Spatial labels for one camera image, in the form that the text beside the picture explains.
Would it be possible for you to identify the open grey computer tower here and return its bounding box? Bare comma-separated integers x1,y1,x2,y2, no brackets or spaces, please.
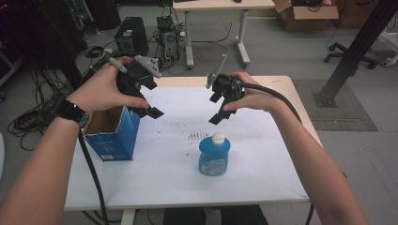
156,15,181,66

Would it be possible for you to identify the grey floor mat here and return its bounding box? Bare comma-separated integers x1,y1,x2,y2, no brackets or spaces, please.
292,78,379,132

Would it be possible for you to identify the person's lap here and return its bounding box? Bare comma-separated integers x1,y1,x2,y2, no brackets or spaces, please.
161,203,270,225

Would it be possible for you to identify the white background desk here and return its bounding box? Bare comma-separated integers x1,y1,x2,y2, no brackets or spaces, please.
172,0,277,69

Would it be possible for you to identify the coiled black cable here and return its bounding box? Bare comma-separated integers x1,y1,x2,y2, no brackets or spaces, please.
84,45,105,59

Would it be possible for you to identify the open cardboard box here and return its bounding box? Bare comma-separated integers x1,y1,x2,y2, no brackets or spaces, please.
272,0,340,33

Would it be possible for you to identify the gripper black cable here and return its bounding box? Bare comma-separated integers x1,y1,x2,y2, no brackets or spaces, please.
237,80,315,225
77,127,111,225

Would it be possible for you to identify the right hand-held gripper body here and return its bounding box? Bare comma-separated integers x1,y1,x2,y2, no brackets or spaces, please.
205,52,247,103

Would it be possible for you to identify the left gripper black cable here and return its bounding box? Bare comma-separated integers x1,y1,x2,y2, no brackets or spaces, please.
77,127,111,225

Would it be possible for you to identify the white table leg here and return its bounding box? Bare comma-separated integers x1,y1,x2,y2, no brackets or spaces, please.
119,208,137,225

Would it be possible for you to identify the tangle of black floor cables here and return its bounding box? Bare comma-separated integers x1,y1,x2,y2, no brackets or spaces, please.
7,67,83,152

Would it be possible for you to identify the blue carton box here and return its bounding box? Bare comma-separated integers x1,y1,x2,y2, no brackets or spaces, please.
82,105,142,163

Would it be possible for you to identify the black office chair base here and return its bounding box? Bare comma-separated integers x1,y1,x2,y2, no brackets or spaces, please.
323,41,380,70

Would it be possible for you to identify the blue bottle with white cap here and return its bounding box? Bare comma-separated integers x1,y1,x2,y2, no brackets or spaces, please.
197,132,232,177

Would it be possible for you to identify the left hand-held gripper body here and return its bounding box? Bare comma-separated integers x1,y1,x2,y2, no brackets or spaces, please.
115,54,162,99

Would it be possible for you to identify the black metal stand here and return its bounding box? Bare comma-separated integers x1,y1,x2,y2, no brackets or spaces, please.
312,0,398,109

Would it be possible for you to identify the black wristwatch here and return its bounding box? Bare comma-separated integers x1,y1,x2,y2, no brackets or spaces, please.
51,97,91,128

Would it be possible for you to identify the white table mat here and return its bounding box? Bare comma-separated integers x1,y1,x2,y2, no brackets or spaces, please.
64,85,311,211

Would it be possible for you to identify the black computer tower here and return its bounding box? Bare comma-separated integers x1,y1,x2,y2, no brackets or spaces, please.
114,16,150,57

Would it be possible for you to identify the dark curtain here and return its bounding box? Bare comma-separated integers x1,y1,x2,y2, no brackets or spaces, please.
0,0,89,90

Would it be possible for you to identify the person's left hand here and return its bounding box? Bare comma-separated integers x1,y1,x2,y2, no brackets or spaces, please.
67,55,150,114

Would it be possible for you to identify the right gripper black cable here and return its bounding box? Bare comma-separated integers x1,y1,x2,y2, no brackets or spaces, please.
237,80,315,225

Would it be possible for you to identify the person's right hand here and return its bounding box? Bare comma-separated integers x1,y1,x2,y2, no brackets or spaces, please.
222,71,283,113

